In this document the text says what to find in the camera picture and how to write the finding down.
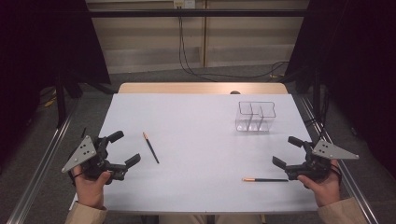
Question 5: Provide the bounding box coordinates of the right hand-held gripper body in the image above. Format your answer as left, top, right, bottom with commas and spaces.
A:
284, 139, 360, 182

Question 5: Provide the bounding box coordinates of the aluminium floor rail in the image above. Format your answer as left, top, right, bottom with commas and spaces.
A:
6, 102, 78, 224
297, 94, 379, 224

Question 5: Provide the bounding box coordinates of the right hand-held gripper black cable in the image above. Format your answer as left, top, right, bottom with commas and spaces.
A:
330, 162, 343, 188

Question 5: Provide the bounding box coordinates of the black pencil orange end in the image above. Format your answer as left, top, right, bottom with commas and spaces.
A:
142, 132, 161, 164
242, 177, 290, 183

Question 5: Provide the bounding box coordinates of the wooden table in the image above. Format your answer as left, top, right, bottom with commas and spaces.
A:
117, 81, 289, 95

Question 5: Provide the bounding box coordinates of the clear acrylic pen holder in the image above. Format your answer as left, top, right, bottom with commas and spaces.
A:
234, 101, 277, 133

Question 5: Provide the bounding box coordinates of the hand-held gripper black cable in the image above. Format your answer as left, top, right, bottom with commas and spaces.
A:
330, 162, 343, 188
71, 172, 84, 186

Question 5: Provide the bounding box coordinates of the left hand-held gripper black cable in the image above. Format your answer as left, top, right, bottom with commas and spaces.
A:
71, 172, 84, 186

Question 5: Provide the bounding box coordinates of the black power cable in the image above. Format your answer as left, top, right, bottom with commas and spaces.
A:
179, 7, 290, 79
177, 7, 219, 83

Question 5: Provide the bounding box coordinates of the black curtain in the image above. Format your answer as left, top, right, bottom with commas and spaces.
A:
0, 0, 111, 166
284, 0, 396, 178

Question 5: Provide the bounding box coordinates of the white wall socket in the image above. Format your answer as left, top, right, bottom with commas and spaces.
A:
173, 0, 196, 9

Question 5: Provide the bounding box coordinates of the yellow floor item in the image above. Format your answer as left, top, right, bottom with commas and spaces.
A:
43, 96, 58, 108

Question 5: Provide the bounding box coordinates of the black horizontal bar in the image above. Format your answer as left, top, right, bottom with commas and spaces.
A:
88, 8, 307, 18

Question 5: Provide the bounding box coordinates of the person's right hand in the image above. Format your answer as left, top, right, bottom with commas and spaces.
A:
297, 160, 342, 208

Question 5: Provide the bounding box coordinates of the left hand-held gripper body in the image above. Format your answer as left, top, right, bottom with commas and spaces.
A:
61, 134, 129, 185

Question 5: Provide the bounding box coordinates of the person's left hand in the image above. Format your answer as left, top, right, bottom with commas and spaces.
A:
72, 164, 111, 210

